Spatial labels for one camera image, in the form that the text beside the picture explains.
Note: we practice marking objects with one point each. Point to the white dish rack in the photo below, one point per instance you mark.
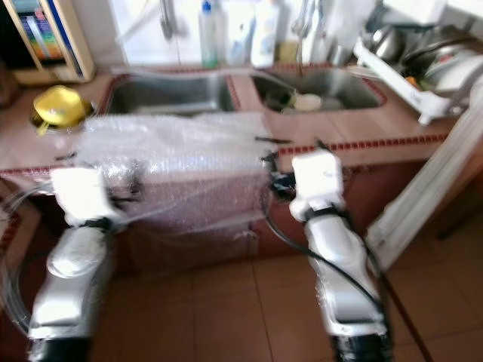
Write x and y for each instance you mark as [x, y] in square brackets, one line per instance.
[400, 87]

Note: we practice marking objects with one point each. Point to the steel faucet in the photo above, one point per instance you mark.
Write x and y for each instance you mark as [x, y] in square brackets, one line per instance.
[167, 19]

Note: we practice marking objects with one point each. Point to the small white bowl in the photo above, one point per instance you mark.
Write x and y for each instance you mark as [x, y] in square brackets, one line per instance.
[306, 102]

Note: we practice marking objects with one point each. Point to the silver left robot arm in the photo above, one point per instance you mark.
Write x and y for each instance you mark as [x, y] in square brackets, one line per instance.
[72, 286]

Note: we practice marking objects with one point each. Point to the small steel pot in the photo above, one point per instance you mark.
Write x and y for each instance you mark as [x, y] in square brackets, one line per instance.
[385, 44]

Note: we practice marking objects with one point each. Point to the clear bubble wrap sheet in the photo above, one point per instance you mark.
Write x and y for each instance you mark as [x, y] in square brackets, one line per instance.
[181, 151]

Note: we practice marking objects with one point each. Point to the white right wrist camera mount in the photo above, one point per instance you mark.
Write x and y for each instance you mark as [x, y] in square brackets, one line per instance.
[317, 177]

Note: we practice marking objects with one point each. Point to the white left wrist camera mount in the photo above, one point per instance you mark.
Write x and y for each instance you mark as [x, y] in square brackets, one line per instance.
[79, 192]

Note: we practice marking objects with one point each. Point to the large steel pot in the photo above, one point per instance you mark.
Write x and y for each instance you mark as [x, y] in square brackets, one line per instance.
[445, 64]

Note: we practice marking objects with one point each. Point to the steel sink basin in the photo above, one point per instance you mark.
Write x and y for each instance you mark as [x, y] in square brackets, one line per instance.
[339, 87]
[170, 94]

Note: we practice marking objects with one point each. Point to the clear bottle with blue cap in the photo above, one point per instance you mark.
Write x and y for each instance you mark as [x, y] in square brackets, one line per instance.
[208, 38]

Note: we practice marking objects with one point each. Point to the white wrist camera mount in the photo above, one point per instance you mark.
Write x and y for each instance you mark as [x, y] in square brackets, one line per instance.
[79, 192]
[317, 177]

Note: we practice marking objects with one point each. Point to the beige water ionizer machine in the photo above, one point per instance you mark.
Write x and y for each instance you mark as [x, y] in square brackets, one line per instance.
[56, 38]

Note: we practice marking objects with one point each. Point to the white plastic bottle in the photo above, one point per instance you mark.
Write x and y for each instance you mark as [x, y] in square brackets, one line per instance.
[266, 34]
[238, 34]

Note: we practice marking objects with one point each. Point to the black tape strip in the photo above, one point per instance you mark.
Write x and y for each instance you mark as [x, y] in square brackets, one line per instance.
[70, 157]
[272, 140]

